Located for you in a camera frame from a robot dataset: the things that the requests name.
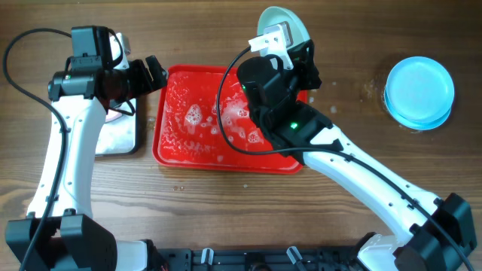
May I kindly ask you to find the pink cleaning sponge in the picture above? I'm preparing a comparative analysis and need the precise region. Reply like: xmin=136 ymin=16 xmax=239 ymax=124
xmin=105 ymin=110 xmax=123 ymax=123

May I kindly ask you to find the light blue plate bottom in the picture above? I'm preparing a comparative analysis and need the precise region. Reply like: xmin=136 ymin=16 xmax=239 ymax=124
xmin=257 ymin=6 xmax=310 ymax=49

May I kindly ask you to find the light blue plate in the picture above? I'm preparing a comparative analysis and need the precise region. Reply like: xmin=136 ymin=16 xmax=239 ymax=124
xmin=384 ymin=56 xmax=455 ymax=130
xmin=383 ymin=86 xmax=453 ymax=131
xmin=257 ymin=6 xmax=310 ymax=49

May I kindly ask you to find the light blue plate top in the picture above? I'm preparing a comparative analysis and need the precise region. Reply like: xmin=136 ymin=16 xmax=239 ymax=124
xmin=384 ymin=56 xmax=455 ymax=130

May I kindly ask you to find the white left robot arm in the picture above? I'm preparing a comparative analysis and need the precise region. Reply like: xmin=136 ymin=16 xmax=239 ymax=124
xmin=5 ymin=56 xmax=169 ymax=270

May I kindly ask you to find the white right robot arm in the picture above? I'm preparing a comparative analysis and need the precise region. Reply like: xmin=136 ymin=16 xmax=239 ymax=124
xmin=288 ymin=104 xmax=477 ymax=270

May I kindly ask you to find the black metal water tray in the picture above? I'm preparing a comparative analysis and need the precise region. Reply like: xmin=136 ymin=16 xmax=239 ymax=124
xmin=96 ymin=99 xmax=139 ymax=157

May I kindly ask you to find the red plastic tray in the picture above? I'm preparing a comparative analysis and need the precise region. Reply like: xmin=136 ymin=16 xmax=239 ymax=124
xmin=152 ymin=64 xmax=302 ymax=175

